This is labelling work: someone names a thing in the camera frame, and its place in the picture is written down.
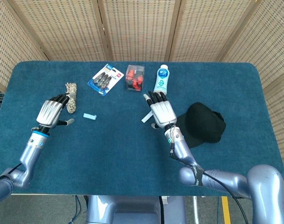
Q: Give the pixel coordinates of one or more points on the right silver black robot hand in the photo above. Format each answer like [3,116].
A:
[161,112]

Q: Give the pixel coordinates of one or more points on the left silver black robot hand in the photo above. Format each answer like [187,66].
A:
[49,113]

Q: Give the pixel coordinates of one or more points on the light blue small piece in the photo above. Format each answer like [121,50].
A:
[89,116]

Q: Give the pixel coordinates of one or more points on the blue-grey robot torso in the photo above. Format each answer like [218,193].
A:
[132,210]

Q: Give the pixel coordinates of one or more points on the black baseball cap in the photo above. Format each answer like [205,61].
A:
[202,123]

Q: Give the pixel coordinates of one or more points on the blue table cloth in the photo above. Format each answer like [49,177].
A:
[109,151]

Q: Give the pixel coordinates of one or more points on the blue blister pack of pens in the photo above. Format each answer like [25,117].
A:
[104,79]

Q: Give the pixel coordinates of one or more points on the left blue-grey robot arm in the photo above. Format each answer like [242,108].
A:
[27,154]

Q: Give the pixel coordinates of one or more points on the woven bamboo folding screen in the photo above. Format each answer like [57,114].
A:
[137,28]

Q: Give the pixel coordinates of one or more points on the clear box with red parts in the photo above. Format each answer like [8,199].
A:
[134,78]

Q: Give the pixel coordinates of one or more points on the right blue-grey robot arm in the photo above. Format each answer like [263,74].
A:
[226,182]

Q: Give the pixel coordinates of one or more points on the white plastic drink bottle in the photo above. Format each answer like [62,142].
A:
[161,79]

